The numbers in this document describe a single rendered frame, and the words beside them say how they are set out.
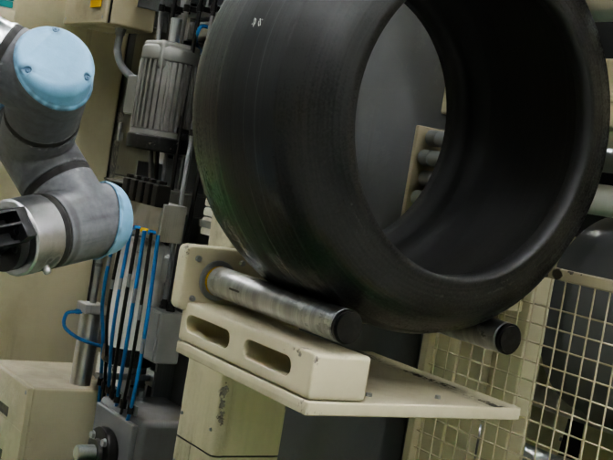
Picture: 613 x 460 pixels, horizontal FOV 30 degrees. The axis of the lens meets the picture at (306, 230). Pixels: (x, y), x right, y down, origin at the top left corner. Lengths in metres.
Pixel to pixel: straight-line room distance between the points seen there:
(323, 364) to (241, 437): 0.44
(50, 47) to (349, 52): 0.35
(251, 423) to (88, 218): 0.60
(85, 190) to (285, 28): 0.31
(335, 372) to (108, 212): 0.34
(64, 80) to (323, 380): 0.48
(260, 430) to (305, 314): 0.42
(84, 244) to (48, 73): 0.21
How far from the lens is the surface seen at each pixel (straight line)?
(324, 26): 1.38
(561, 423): 2.57
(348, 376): 1.46
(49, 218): 1.33
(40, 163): 1.41
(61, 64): 1.31
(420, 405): 1.54
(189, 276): 1.70
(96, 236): 1.38
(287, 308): 1.52
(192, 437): 1.88
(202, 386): 1.86
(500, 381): 2.14
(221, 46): 1.51
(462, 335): 1.66
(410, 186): 2.09
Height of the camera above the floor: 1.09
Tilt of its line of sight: 3 degrees down
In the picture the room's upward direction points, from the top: 9 degrees clockwise
